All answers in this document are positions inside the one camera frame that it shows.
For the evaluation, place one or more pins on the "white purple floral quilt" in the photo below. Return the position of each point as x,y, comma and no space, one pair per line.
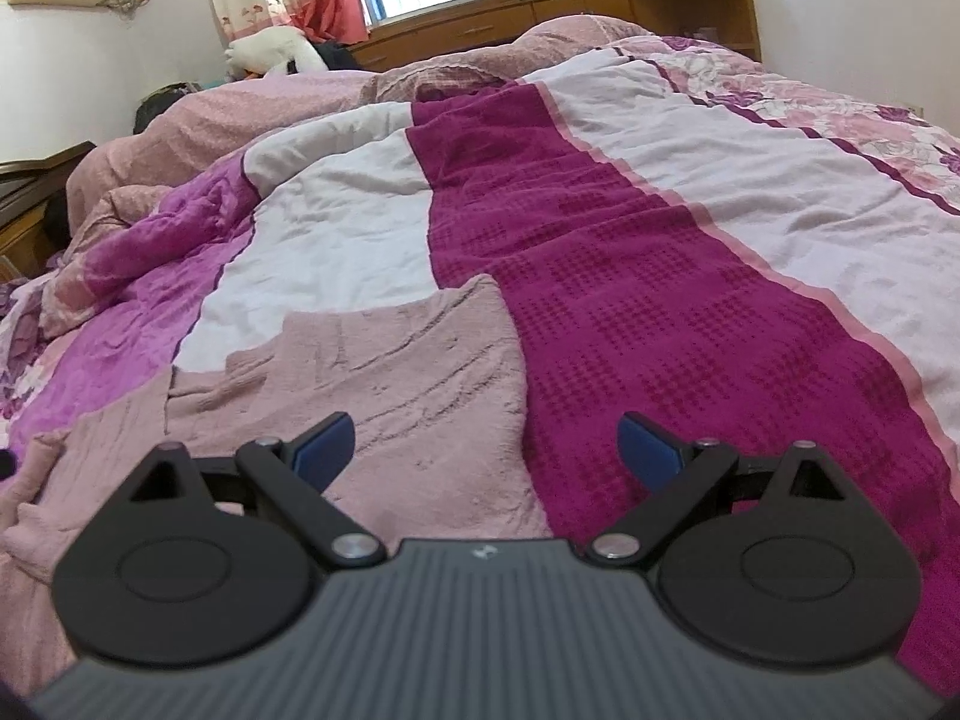
337,240

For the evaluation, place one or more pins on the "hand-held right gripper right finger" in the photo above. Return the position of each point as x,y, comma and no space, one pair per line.
646,454

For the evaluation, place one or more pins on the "dark bag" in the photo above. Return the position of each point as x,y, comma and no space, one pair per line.
154,109

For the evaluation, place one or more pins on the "pink checked pillow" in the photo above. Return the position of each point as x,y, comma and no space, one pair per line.
585,31

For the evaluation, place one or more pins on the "wooden headboard cabinet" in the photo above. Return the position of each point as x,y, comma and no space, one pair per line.
600,4

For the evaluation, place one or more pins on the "white plush toy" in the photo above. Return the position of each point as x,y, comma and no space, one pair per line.
270,52

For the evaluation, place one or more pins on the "black garment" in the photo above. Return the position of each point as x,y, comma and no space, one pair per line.
335,55

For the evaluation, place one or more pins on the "dusty pink duvet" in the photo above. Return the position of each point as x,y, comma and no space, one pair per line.
247,105

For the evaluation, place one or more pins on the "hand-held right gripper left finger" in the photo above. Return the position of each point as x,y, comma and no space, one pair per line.
324,450

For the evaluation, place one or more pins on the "magenta waffle towel blanket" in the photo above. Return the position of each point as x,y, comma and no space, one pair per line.
637,300

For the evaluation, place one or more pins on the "wooden nightstand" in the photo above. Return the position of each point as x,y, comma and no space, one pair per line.
30,195

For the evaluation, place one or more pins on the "pink knit sweater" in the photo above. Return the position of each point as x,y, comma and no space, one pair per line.
412,390

